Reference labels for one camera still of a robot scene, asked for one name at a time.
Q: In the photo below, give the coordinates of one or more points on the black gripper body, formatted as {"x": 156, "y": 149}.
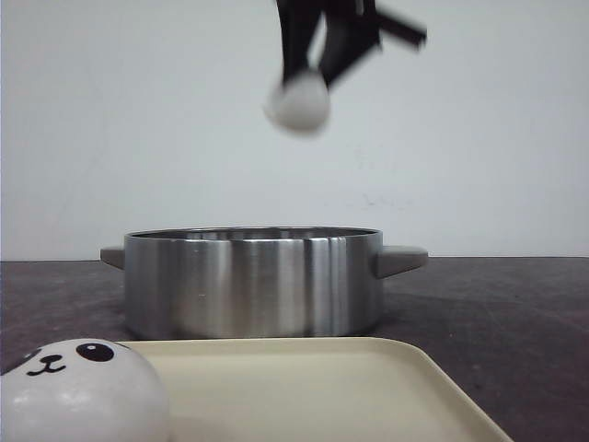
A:
{"x": 394, "y": 26}

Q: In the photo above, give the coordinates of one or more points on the stainless steel steamer pot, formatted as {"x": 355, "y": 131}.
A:
{"x": 256, "y": 282}

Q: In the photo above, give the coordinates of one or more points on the panda bun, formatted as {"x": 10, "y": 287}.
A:
{"x": 84, "y": 389}
{"x": 301, "y": 105}

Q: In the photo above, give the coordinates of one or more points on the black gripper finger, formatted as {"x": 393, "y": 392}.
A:
{"x": 351, "y": 33}
{"x": 298, "y": 21}

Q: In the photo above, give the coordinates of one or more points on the cream plastic tray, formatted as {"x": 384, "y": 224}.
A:
{"x": 313, "y": 389}

